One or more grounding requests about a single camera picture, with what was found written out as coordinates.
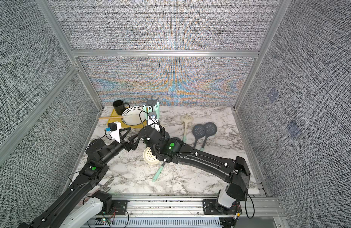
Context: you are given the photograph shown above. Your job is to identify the white bowl black rim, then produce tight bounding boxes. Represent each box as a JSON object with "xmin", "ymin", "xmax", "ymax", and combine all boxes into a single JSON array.
[{"xmin": 122, "ymin": 106, "xmax": 147, "ymax": 126}]

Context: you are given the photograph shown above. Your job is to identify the metal fork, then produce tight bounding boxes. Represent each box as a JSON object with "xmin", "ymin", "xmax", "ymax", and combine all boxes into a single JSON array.
[{"xmin": 98, "ymin": 176, "xmax": 115, "ymax": 193}]

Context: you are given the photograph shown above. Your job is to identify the grey skimmer lone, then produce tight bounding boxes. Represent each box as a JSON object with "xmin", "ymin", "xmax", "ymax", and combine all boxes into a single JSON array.
[{"xmin": 154, "ymin": 104, "xmax": 160, "ymax": 123}]

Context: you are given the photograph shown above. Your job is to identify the cream slotted spatula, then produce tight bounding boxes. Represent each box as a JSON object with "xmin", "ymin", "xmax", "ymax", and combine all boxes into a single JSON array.
[{"xmin": 181, "ymin": 115, "xmax": 193, "ymax": 142}]

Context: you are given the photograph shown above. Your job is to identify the cream skimmer mint handle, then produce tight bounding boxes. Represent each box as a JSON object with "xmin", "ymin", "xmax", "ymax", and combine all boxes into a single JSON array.
[{"xmin": 152, "ymin": 162, "xmax": 166, "ymax": 182}]

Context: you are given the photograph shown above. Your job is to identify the grey utensil rack stand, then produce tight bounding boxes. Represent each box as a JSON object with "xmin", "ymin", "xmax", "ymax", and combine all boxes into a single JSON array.
[{"xmin": 145, "ymin": 96, "xmax": 160, "ymax": 112}]

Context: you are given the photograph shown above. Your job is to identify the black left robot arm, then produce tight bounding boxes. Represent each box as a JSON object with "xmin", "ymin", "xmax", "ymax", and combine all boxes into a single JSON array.
[{"xmin": 19, "ymin": 127, "xmax": 140, "ymax": 228}]

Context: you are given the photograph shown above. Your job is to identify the yellow tray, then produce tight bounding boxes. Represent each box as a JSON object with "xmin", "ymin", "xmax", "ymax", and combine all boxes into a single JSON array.
[{"xmin": 108, "ymin": 111, "xmax": 147, "ymax": 128}]

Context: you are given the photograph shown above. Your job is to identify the wooden handled white spatula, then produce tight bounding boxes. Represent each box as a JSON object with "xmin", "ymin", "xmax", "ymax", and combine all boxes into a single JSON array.
[{"xmin": 98, "ymin": 116, "xmax": 125, "ymax": 120}]

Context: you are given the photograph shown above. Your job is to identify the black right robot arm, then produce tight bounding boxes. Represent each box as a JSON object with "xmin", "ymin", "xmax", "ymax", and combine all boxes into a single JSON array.
[{"xmin": 138, "ymin": 126, "xmax": 251, "ymax": 210}]

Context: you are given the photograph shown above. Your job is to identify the grey skimmer back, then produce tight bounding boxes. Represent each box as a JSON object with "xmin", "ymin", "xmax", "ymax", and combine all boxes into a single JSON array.
[{"xmin": 201, "ymin": 122, "xmax": 217, "ymax": 151}]

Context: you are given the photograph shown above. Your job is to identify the black mug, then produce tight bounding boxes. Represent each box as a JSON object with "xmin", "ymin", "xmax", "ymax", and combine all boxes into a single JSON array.
[{"xmin": 112, "ymin": 100, "xmax": 131, "ymax": 116}]

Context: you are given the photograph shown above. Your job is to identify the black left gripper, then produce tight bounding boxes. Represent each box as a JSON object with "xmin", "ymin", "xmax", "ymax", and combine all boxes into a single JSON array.
[{"xmin": 101, "ymin": 127, "xmax": 141, "ymax": 166}]

